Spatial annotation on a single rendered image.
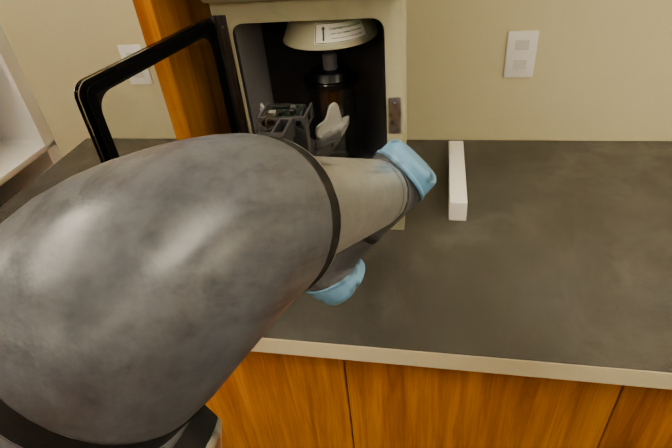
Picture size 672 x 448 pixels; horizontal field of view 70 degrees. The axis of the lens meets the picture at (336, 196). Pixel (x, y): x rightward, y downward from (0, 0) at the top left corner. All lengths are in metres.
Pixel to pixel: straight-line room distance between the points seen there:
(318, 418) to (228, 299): 0.89
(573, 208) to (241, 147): 0.96
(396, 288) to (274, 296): 0.69
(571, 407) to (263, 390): 0.56
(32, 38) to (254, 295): 1.53
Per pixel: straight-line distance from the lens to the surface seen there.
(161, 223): 0.19
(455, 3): 1.26
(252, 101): 0.94
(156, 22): 0.83
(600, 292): 0.95
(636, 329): 0.91
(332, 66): 0.95
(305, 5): 0.84
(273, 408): 1.07
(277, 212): 0.21
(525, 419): 1.00
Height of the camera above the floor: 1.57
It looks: 34 degrees down
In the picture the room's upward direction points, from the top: 6 degrees counter-clockwise
